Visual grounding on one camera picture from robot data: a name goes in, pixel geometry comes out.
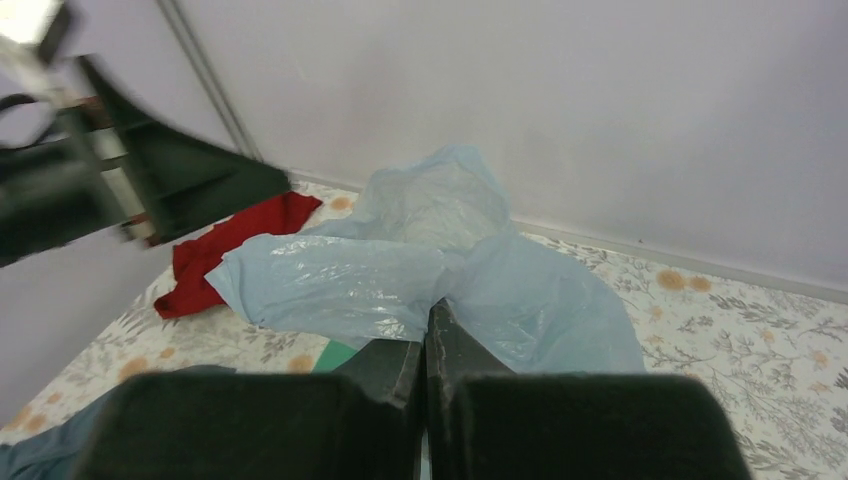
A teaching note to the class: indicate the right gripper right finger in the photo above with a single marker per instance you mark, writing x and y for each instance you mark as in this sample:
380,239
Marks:
487,422

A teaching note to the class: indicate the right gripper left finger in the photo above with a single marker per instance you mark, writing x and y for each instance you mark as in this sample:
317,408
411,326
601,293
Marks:
360,421

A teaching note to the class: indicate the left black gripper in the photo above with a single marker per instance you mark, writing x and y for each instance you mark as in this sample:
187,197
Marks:
66,183

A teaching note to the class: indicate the green plastic trash bin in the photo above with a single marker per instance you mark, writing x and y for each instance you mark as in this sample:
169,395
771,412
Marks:
333,356

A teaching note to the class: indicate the light blue plastic trash bag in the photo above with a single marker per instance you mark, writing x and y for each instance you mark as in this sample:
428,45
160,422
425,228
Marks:
438,230

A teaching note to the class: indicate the red cloth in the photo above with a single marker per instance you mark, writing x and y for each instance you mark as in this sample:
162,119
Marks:
193,259

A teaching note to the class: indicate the blue-grey cloth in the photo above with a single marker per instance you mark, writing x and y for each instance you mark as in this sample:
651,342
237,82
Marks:
46,444

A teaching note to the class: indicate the floral patterned table mat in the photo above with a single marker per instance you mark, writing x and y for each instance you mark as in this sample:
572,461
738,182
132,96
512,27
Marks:
776,361

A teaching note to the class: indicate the left aluminium corner post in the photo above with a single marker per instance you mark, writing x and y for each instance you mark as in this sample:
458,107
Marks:
190,44

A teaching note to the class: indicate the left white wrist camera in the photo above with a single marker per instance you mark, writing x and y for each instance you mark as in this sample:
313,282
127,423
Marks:
32,33

